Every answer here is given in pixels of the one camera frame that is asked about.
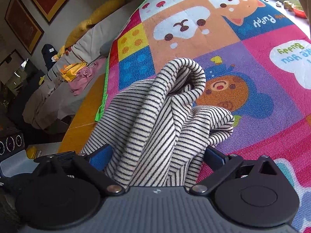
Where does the black white striped garment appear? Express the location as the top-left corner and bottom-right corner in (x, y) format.
(82, 58), (235, 188)

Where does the grey sofa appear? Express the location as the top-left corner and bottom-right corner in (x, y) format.
(22, 2), (137, 129)

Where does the pink crumpled garment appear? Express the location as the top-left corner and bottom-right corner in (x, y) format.
(69, 57), (106, 96)

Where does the yellow crumpled garment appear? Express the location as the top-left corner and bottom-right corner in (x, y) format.
(60, 62), (87, 82)

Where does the colourful cartoon puppy mat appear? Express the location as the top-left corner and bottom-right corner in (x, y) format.
(100, 0), (310, 232)

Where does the grey cushion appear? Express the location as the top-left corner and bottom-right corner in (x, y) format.
(100, 39), (114, 57)

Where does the dark navy bag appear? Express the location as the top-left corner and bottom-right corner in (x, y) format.
(41, 44), (58, 70)

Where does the yellow cushion left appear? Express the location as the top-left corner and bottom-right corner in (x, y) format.
(64, 19), (91, 48)

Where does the yellow cushion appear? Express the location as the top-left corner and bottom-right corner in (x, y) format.
(64, 19), (91, 48)
(86, 0), (125, 27)

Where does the red framed picture lower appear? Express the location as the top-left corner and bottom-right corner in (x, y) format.
(4, 0), (44, 55)

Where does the yellow cushion right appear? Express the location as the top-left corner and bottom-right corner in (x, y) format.
(86, 0), (125, 27)

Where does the red plastic bowl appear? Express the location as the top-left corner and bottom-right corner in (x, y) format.
(292, 5), (307, 19)

